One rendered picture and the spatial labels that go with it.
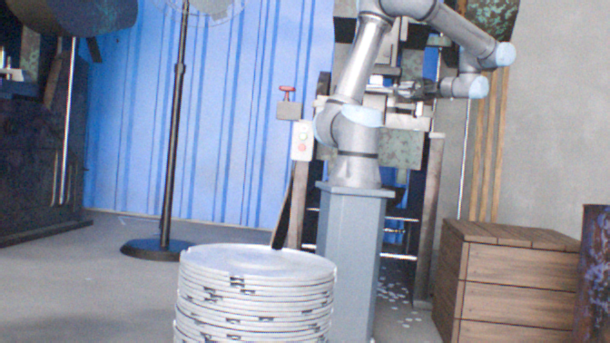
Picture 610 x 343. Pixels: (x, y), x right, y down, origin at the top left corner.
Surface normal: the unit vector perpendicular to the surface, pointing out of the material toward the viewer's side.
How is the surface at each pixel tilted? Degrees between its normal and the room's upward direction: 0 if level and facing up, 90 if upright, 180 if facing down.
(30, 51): 90
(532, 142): 90
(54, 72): 73
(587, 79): 90
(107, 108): 90
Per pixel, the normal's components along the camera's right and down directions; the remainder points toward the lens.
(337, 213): -0.53, -0.01
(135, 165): -0.10, 0.04
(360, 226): 0.22, 0.07
